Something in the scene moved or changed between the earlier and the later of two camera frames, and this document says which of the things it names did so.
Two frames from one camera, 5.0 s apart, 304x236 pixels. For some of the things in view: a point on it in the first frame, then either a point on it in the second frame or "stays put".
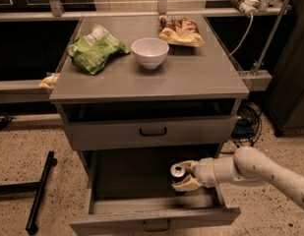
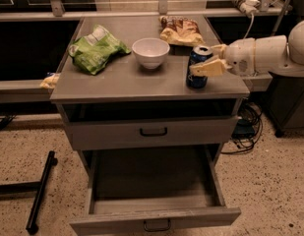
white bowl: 151,52 stays put
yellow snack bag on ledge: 49,82 stays put
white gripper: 204,172 -> 240,55
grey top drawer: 138,132 stays put
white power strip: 247,4 stays put
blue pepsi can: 177,173 -> 199,54
